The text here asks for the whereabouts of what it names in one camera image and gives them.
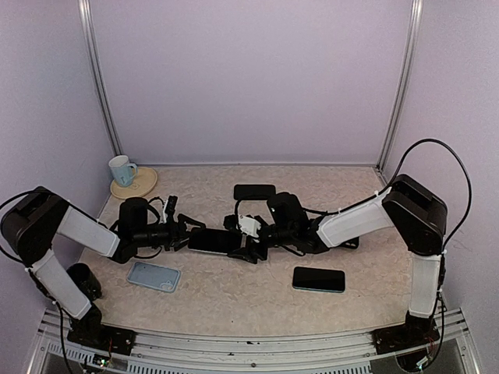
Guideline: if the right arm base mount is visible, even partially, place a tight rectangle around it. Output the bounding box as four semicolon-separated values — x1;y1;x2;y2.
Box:
372;312;441;355

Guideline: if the beige round plate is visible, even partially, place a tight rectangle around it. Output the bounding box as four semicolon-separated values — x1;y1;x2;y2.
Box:
110;167;158;199

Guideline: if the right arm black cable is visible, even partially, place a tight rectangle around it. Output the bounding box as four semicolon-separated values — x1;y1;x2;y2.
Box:
233;139;473;250

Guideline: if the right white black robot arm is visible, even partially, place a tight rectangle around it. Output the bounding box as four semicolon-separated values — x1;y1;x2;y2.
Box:
224;175;448;346

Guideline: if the light blue mug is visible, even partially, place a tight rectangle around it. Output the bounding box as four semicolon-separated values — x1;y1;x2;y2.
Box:
108;155;138;187

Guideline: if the black phone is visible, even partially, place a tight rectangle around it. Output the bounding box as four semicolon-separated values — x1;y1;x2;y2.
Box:
187;228;242;255
292;266;345;293

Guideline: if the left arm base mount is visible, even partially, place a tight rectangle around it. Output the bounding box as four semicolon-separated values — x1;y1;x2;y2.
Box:
67;304;136;356

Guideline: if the aluminium frame post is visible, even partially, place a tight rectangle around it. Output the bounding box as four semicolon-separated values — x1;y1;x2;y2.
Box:
77;0;122;156
377;0;424;173

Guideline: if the light blue phone case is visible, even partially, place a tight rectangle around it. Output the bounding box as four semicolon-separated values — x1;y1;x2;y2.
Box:
126;262;181;293

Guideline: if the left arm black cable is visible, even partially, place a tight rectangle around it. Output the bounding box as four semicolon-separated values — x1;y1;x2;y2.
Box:
0;190;165;266

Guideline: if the black cylinder cup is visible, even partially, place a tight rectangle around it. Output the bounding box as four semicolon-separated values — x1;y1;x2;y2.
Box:
66;263;102;302

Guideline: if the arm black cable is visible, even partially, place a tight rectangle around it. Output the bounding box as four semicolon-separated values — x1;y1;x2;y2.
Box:
233;139;473;250
0;190;165;266

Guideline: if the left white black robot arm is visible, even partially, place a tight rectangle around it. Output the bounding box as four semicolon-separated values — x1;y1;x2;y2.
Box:
1;186;205;347

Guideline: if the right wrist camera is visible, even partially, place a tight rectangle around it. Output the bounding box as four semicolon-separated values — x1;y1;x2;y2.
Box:
223;214;262;239

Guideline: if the right aluminium frame post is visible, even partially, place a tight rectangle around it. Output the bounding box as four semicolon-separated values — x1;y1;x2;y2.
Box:
377;0;424;173

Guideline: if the front aluminium rail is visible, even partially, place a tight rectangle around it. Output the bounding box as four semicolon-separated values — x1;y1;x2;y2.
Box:
25;309;485;373

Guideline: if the left aluminium frame post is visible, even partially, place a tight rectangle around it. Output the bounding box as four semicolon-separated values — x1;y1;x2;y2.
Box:
77;0;122;156

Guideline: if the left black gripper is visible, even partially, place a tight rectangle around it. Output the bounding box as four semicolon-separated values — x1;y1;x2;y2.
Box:
133;213;206;251

